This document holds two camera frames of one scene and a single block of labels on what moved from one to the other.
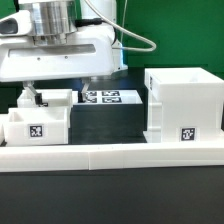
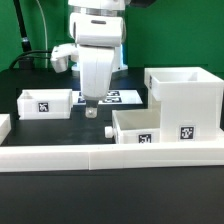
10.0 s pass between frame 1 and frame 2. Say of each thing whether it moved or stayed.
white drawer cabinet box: stayed
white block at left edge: stayed
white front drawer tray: moved
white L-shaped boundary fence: stayed
